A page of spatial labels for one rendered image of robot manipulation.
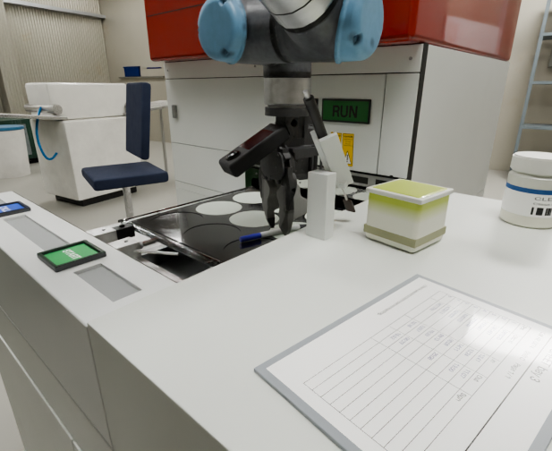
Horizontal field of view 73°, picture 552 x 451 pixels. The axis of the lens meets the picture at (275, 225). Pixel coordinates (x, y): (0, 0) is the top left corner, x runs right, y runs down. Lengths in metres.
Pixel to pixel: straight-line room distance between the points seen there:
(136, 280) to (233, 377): 0.18
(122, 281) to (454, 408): 0.32
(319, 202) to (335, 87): 0.43
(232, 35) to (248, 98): 0.54
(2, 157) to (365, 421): 6.01
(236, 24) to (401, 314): 0.36
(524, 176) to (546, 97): 5.78
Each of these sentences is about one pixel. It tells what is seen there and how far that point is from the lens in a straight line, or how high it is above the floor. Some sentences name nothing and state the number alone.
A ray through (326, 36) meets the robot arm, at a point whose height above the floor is 1.20.
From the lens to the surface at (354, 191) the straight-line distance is 0.83.
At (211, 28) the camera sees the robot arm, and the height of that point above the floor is 1.21.
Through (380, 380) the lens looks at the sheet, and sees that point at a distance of 0.27.
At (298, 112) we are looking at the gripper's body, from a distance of 0.60.
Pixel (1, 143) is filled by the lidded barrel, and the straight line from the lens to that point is 6.09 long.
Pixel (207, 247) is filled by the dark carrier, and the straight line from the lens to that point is 0.62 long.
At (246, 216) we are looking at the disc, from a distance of 0.76.
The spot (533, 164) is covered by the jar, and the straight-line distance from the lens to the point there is 0.60.
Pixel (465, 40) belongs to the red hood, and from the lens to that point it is 1.00.
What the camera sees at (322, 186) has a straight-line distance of 0.45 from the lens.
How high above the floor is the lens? 1.15
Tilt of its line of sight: 20 degrees down
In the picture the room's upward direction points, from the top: straight up
